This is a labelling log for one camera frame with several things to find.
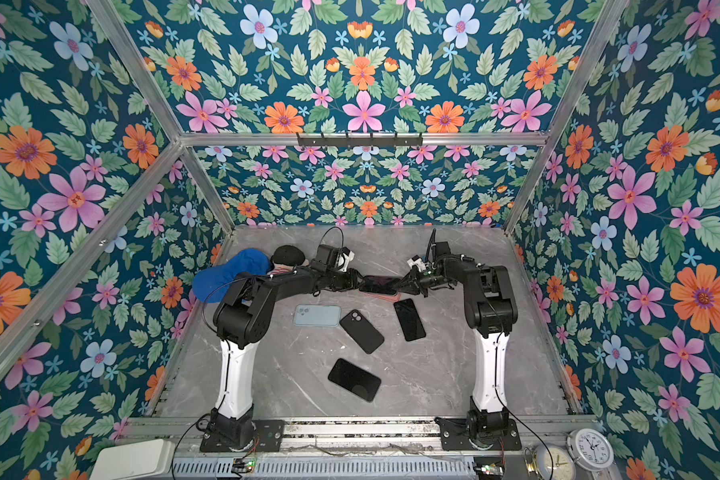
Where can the black phone front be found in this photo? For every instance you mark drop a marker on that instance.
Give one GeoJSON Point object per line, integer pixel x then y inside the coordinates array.
{"type": "Point", "coordinates": [355, 380]}

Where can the light blue phone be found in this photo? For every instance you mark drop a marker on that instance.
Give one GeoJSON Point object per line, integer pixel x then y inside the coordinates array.
{"type": "Point", "coordinates": [327, 316]}

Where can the black phone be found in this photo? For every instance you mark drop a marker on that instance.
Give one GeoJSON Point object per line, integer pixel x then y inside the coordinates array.
{"type": "Point", "coordinates": [355, 380]}
{"type": "Point", "coordinates": [380, 285]}
{"type": "Point", "coordinates": [409, 320]}

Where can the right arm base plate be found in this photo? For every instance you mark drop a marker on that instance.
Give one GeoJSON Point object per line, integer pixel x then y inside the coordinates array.
{"type": "Point", "coordinates": [456, 436]}

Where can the white box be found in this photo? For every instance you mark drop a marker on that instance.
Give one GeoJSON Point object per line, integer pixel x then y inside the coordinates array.
{"type": "Point", "coordinates": [140, 460]}

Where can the pink phone case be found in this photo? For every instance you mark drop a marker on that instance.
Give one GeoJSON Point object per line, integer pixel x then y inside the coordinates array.
{"type": "Point", "coordinates": [389, 297]}

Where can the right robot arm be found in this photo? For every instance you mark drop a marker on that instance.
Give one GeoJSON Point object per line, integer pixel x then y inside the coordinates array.
{"type": "Point", "coordinates": [490, 311]}

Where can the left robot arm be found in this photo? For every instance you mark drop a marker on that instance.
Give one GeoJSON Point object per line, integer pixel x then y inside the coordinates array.
{"type": "Point", "coordinates": [245, 291]}

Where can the brass alarm clock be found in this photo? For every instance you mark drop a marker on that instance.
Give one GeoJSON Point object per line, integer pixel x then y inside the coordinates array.
{"type": "Point", "coordinates": [552, 462]}

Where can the metal hook rail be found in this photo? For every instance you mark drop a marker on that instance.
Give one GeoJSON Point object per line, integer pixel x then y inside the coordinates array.
{"type": "Point", "coordinates": [347, 140]}

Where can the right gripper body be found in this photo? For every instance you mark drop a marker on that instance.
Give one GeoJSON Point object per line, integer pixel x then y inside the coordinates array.
{"type": "Point", "coordinates": [422, 282]}

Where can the black phone case with camera hole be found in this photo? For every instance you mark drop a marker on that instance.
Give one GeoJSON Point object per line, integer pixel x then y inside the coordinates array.
{"type": "Point", "coordinates": [360, 329]}

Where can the doll with black hair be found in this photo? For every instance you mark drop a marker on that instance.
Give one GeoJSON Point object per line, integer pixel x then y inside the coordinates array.
{"type": "Point", "coordinates": [286, 259]}

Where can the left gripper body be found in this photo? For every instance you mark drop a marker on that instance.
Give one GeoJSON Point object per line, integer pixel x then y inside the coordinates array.
{"type": "Point", "coordinates": [340, 281]}

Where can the white clock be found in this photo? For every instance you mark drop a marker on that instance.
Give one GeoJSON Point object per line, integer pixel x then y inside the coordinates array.
{"type": "Point", "coordinates": [590, 450]}

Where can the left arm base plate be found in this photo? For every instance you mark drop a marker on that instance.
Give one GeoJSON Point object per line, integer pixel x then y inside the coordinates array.
{"type": "Point", "coordinates": [260, 435]}

